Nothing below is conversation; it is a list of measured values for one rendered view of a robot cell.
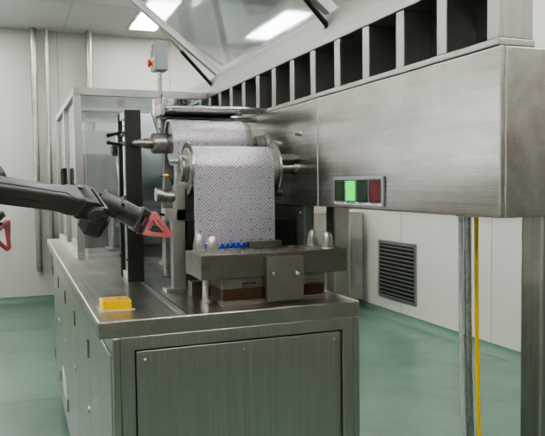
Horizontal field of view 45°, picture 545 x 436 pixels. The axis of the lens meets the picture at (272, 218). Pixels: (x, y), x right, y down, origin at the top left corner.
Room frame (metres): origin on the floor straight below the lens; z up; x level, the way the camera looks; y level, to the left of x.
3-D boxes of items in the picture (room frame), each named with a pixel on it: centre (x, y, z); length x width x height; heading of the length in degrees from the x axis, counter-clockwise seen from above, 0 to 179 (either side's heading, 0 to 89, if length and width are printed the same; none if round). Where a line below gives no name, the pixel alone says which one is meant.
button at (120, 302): (1.64, 0.39, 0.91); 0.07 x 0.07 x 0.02; 21
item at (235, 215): (1.86, 0.10, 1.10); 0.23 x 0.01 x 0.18; 111
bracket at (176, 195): (1.90, 0.28, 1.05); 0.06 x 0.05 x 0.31; 111
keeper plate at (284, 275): (1.69, -0.03, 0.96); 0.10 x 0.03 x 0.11; 111
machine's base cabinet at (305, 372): (2.77, 0.52, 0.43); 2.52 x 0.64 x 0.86; 21
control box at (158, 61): (2.40, 0.41, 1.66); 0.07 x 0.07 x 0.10; 22
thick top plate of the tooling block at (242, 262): (1.77, 0.02, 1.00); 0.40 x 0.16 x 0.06; 111
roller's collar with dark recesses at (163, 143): (2.10, 0.35, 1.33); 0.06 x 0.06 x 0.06; 21
